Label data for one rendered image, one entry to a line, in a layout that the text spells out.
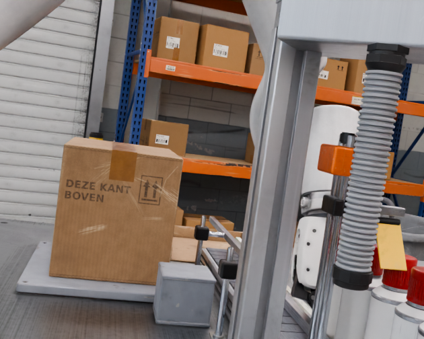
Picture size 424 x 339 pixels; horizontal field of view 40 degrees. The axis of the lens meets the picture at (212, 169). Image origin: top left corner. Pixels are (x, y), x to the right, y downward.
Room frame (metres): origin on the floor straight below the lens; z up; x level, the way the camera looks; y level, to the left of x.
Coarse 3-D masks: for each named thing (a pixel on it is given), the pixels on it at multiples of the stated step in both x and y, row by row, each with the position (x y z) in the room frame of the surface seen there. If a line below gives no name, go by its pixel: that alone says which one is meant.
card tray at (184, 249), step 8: (176, 232) 1.79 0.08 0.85; (184, 232) 1.80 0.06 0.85; (192, 232) 1.80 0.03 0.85; (232, 232) 1.82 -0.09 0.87; (240, 232) 1.83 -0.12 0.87; (176, 240) 1.74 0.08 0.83; (184, 240) 1.76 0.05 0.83; (192, 240) 1.77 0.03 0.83; (208, 240) 1.81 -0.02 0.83; (216, 240) 1.82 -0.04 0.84; (224, 240) 1.82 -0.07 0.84; (176, 248) 1.63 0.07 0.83; (184, 248) 1.64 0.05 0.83; (192, 248) 1.66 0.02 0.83; (224, 248) 1.72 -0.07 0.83; (176, 256) 1.53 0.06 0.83; (184, 256) 1.55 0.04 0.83; (192, 256) 1.56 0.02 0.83
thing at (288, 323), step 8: (208, 248) 1.48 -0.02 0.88; (216, 248) 1.49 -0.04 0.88; (216, 256) 1.40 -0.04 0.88; (224, 256) 1.41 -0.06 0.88; (232, 280) 1.20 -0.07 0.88; (288, 320) 0.99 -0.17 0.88; (288, 328) 0.95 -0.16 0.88; (296, 328) 0.95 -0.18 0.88; (280, 336) 0.90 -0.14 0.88; (288, 336) 0.91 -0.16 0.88; (296, 336) 0.91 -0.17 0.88; (304, 336) 0.92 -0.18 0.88
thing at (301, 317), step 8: (216, 224) 1.39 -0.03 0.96; (224, 232) 1.29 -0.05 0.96; (232, 240) 1.21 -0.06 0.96; (288, 296) 0.85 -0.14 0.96; (288, 304) 0.81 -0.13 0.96; (296, 304) 0.81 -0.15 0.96; (288, 312) 0.81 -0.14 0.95; (296, 312) 0.78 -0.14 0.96; (304, 312) 0.78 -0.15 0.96; (296, 320) 0.77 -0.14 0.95; (304, 320) 0.75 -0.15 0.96; (304, 328) 0.74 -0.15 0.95
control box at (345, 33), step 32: (288, 0) 0.55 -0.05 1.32; (320, 0) 0.53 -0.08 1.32; (352, 0) 0.52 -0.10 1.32; (384, 0) 0.51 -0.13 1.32; (416, 0) 0.50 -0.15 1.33; (288, 32) 0.55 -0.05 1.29; (320, 32) 0.53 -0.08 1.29; (352, 32) 0.52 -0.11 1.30; (384, 32) 0.51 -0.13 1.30; (416, 32) 0.50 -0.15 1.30
